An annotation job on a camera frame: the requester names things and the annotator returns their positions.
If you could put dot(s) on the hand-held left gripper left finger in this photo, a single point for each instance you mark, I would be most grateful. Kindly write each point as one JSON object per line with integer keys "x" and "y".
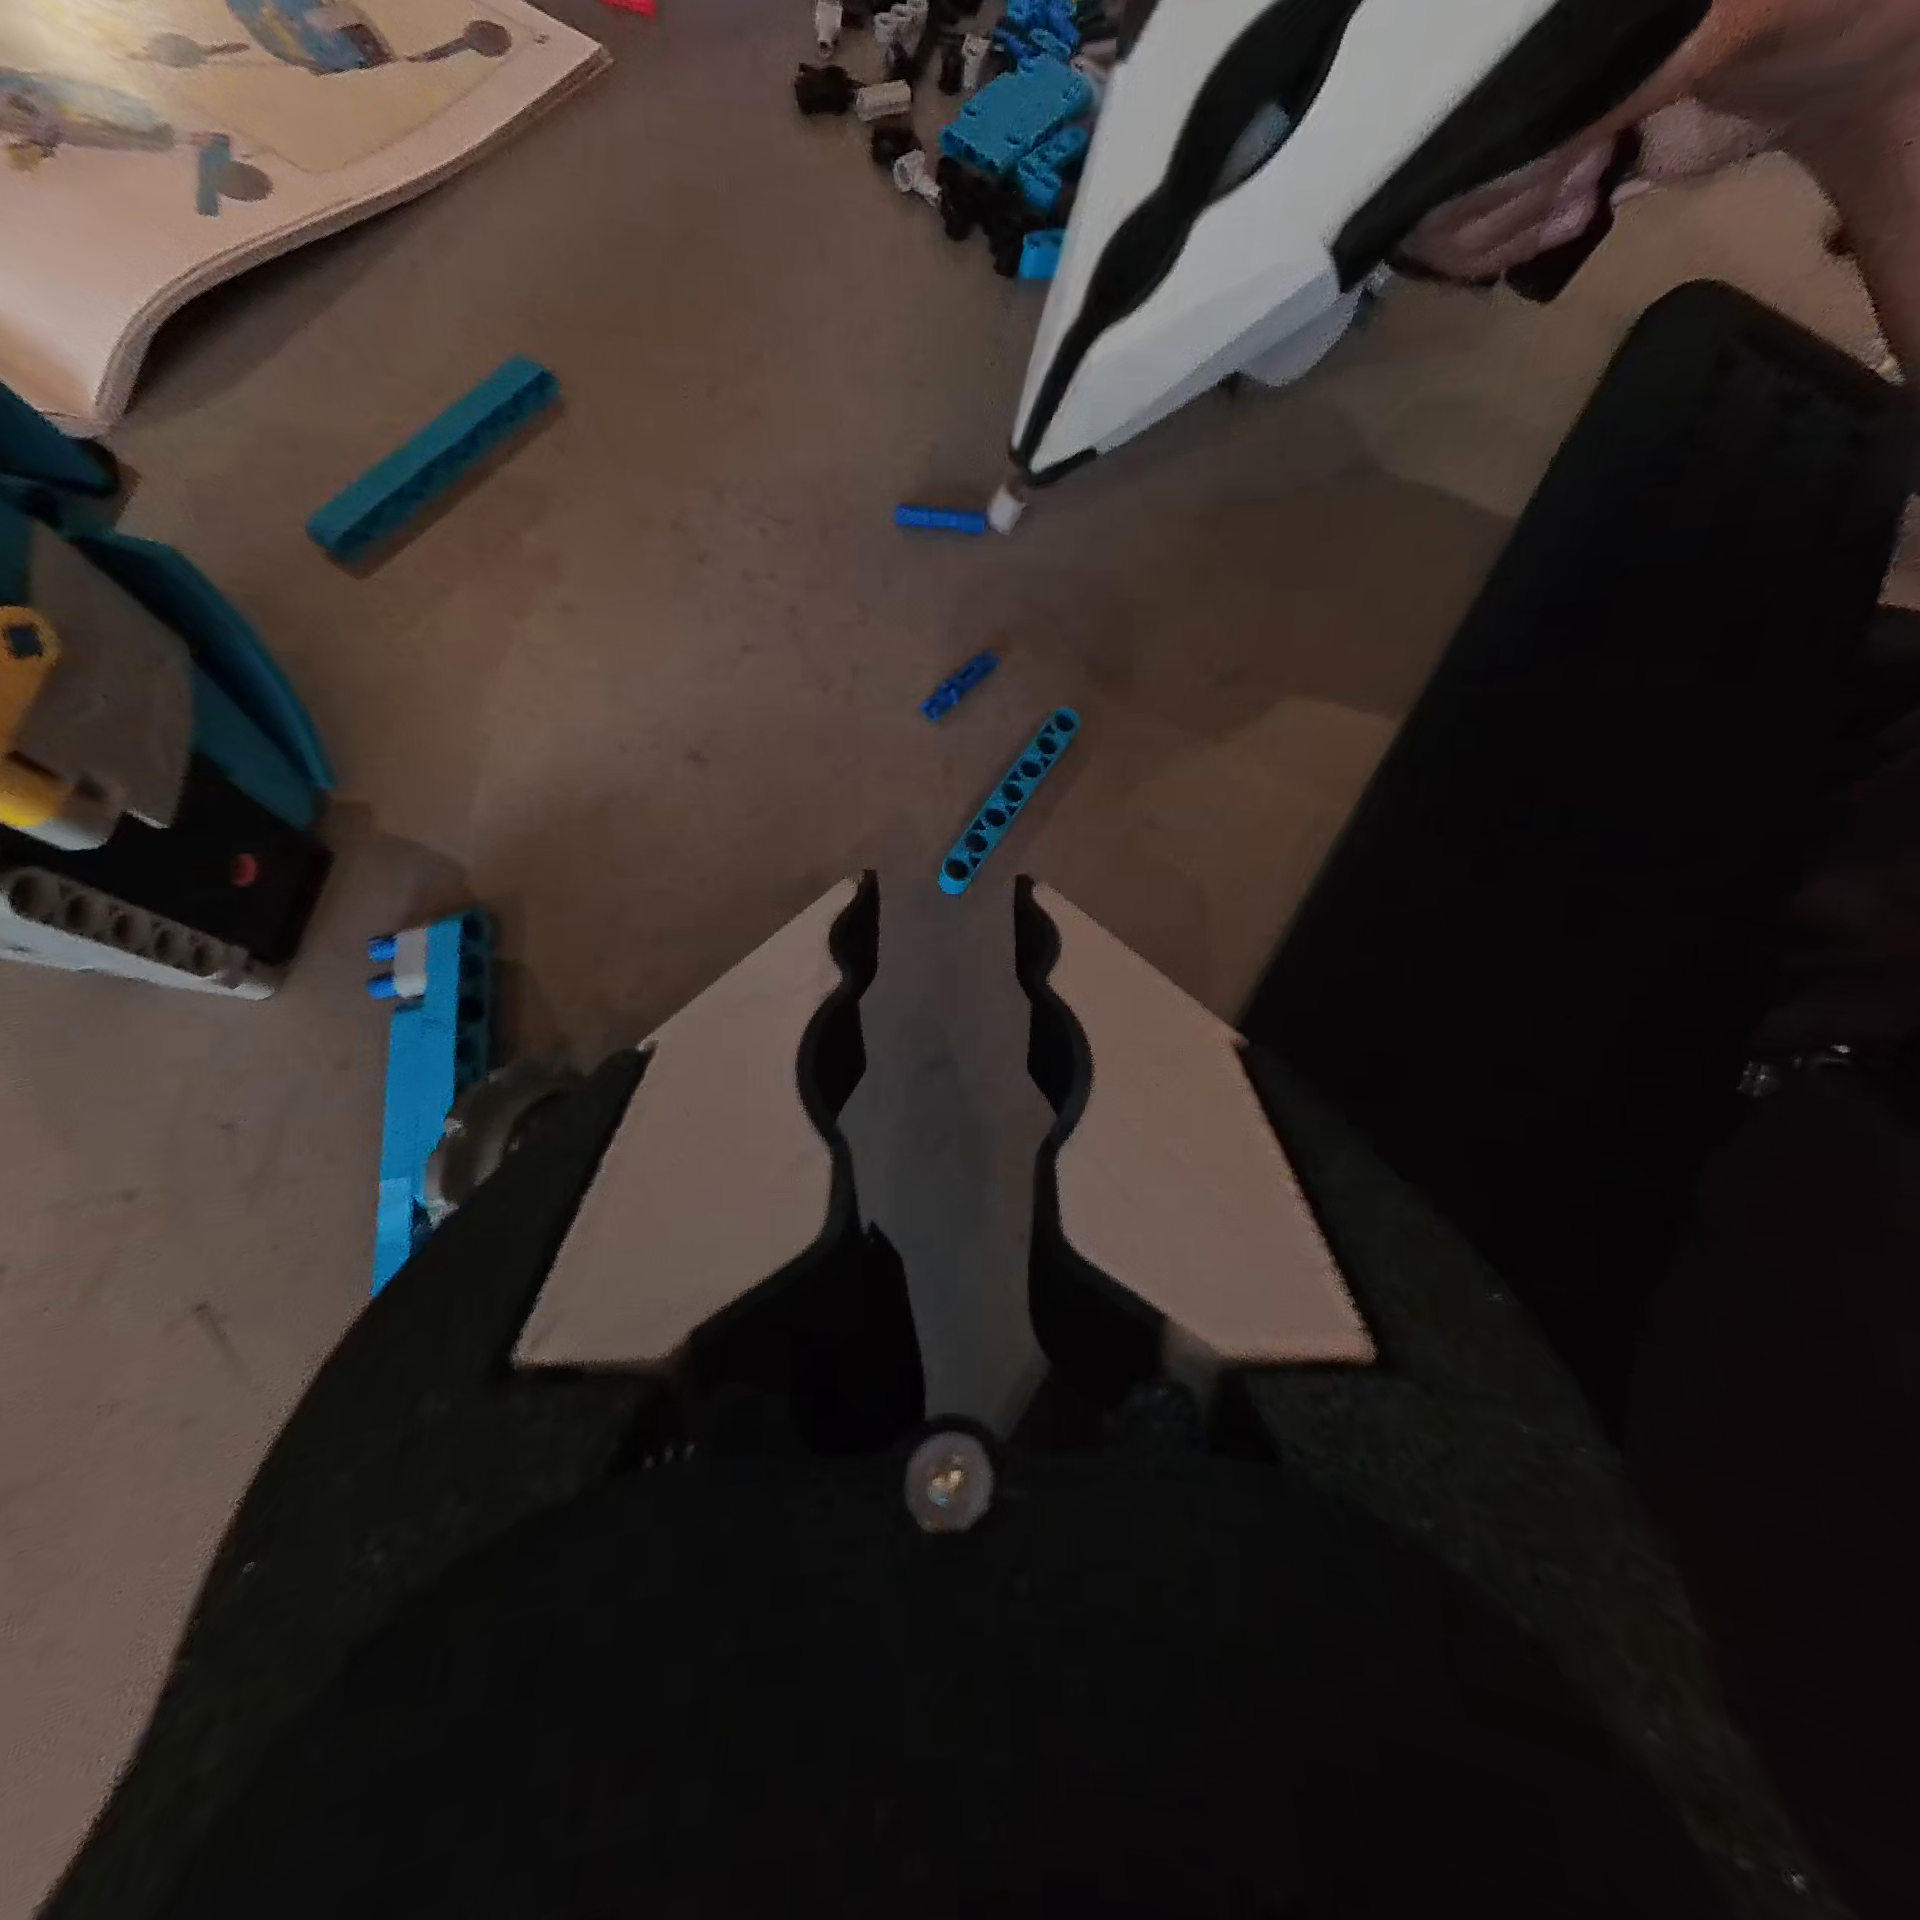
{"x": 692, "y": 1214}

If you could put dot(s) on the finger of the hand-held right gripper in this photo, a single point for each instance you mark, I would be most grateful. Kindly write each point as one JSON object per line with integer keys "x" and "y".
{"x": 1155, "y": 120}
{"x": 1291, "y": 255}

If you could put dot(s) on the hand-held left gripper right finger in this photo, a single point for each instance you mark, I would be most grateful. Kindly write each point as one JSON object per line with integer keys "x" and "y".
{"x": 1200, "y": 1214}

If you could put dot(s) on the pile of building pieces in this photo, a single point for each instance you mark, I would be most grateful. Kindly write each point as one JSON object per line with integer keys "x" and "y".
{"x": 1020, "y": 136}

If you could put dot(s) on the grey toothed wheel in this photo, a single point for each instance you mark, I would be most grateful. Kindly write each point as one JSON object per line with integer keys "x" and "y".
{"x": 487, "y": 1132}

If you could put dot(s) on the small blue pin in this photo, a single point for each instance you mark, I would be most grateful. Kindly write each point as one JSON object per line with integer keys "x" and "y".
{"x": 943, "y": 518}
{"x": 962, "y": 685}

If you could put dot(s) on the small blue perforated beam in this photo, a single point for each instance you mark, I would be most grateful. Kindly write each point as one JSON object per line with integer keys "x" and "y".
{"x": 1010, "y": 803}

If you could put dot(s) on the blue toy robot model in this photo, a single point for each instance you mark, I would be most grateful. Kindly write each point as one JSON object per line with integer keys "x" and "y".
{"x": 182, "y": 780}

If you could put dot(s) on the person's right hand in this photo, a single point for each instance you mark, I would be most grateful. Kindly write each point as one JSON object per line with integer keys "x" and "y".
{"x": 1799, "y": 120}

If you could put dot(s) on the black perforated office chair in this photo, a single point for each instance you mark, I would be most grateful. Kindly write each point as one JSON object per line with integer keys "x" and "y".
{"x": 1576, "y": 751}

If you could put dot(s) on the person's brown shirt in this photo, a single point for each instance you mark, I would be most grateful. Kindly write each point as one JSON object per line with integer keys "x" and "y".
{"x": 1787, "y": 1424}

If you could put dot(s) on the thick teal perforated beam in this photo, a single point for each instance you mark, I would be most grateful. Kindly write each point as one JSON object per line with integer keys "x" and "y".
{"x": 435, "y": 458}

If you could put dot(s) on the instruction booklet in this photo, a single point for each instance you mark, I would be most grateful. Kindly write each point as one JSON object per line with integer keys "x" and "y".
{"x": 224, "y": 181}

